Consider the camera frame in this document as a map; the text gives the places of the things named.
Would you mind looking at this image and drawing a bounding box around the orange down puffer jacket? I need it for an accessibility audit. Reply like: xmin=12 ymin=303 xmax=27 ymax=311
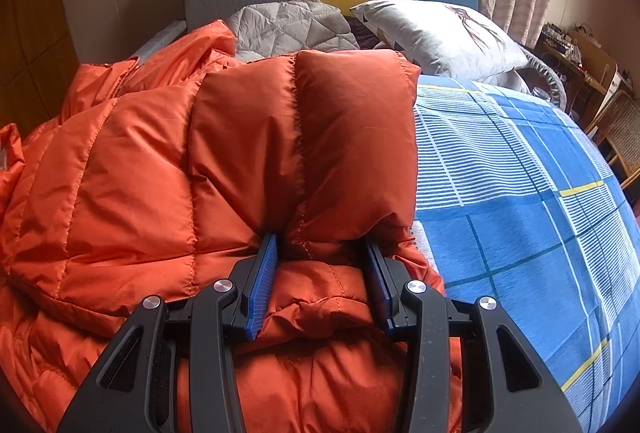
xmin=1 ymin=22 xmax=444 ymax=432

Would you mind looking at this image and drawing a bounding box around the blue plaid bed sheet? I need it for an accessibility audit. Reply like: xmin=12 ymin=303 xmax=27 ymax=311
xmin=412 ymin=76 xmax=639 ymax=432

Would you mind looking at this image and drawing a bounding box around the wooden rattan chair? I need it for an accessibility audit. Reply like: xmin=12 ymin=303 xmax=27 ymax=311
xmin=587 ymin=90 xmax=640 ymax=190

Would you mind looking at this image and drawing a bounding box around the wooden desk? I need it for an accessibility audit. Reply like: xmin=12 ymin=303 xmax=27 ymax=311
xmin=535 ymin=31 xmax=605 ymax=129

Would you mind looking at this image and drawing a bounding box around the white printed pillow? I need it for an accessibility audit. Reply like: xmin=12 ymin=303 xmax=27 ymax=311
xmin=350 ymin=0 xmax=528 ymax=81

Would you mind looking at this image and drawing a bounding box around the grey bed side rail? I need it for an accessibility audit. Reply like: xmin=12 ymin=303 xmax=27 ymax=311
xmin=131 ymin=19 xmax=188 ymax=65

